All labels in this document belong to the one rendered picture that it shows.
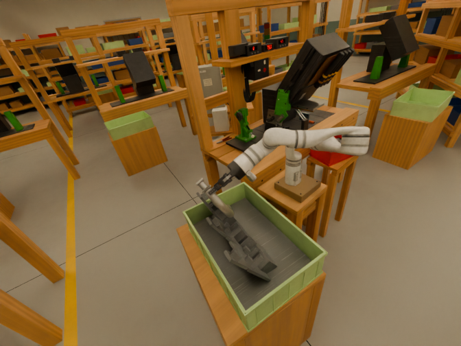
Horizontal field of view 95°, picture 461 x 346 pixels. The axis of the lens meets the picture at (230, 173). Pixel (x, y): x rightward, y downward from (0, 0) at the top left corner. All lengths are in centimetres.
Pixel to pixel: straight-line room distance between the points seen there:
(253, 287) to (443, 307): 155
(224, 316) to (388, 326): 128
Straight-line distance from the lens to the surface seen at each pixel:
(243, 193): 136
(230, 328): 104
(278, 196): 137
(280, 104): 193
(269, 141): 81
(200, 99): 176
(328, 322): 193
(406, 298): 219
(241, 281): 105
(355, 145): 90
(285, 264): 108
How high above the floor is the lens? 177
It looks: 35 degrees down
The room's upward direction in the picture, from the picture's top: 9 degrees counter-clockwise
